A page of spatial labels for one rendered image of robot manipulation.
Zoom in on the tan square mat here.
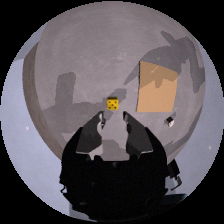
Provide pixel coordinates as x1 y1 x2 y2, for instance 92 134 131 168
136 61 178 112

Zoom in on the yellow die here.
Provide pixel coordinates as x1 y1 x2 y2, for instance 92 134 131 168
107 97 118 110

